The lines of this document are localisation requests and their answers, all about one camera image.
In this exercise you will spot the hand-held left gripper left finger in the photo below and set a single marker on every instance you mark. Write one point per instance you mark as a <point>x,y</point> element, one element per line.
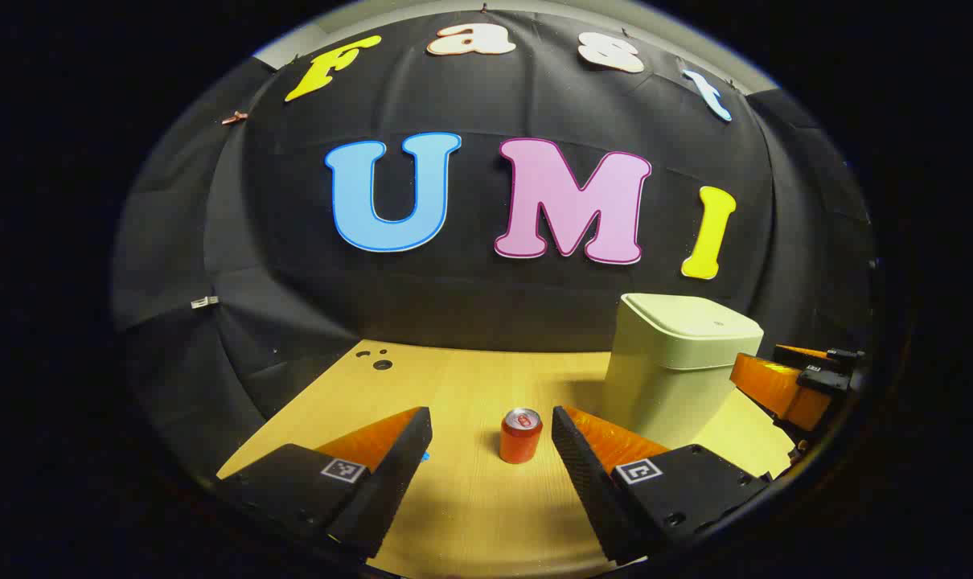
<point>390,474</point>

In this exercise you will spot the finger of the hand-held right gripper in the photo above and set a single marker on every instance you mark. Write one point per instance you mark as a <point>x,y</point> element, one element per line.
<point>776,386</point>
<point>836,366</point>

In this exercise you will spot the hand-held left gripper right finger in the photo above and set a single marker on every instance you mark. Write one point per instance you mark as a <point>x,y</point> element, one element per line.
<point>587,482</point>

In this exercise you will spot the red pop can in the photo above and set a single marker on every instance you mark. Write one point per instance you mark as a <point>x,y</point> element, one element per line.
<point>520,442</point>

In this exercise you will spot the green desktop garbage bin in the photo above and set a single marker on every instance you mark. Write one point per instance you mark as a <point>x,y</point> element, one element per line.
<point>671,378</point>

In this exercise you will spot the wooden desktop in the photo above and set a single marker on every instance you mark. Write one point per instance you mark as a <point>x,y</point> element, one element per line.
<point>470,498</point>

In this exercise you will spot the black backdrop cloth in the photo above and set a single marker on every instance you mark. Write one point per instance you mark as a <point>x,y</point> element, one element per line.
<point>486,305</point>

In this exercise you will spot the silver cloth clip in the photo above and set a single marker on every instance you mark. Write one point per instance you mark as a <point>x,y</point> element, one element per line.
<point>205,301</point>

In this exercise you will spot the pink cloth clip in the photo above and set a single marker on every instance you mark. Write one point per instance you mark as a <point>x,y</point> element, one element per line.
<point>233,117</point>

